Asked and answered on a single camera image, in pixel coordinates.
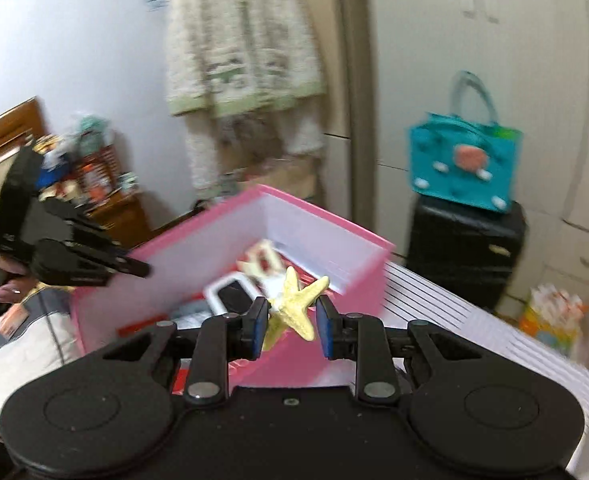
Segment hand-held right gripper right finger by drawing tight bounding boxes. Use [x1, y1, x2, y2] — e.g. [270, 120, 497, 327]
[317, 296, 485, 406]

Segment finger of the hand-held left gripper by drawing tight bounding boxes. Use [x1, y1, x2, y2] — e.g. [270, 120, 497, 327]
[30, 240, 120, 288]
[37, 200, 151, 277]

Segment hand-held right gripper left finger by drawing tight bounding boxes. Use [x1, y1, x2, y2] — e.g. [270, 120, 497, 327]
[102, 297, 270, 407]

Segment yellow starfish hair clip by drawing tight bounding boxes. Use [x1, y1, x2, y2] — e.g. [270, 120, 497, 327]
[262, 266, 333, 353]

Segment white portable router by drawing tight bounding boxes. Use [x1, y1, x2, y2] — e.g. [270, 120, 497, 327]
[204, 272, 265, 318]

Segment cream claw hair clip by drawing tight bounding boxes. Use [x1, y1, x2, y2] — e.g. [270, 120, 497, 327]
[237, 240, 288, 281]

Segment pink storage box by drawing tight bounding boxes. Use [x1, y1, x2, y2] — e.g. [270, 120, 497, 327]
[69, 184, 398, 391]

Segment person's left hand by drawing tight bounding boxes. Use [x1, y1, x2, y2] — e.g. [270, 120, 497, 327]
[0, 260, 40, 303]

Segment wooden cabinet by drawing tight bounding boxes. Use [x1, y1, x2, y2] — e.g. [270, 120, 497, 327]
[39, 180, 150, 251]

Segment red brown gift bag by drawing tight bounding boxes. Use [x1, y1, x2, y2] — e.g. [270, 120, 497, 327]
[82, 145, 120, 196]

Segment pale green plastic bag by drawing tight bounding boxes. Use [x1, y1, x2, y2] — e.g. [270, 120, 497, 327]
[72, 115, 112, 156]

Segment striped tablecloth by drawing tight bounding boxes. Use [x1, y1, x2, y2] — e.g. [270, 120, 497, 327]
[319, 260, 589, 471]

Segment black suitcase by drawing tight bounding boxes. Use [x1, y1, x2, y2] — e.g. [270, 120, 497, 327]
[405, 195, 528, 313]

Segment teal felt handbag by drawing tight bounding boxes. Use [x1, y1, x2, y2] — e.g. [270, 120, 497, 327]
[407, 71, 524, 215]

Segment white orange gift bag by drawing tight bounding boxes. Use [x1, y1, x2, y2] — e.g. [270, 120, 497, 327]
[519, 285, 589, 356]

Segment cream fleece robe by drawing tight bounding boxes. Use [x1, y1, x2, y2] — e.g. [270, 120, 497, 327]
[164, 0, 328, 196]

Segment beige wardrobe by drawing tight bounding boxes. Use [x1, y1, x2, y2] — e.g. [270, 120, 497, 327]
[325, 0, 589, 321]

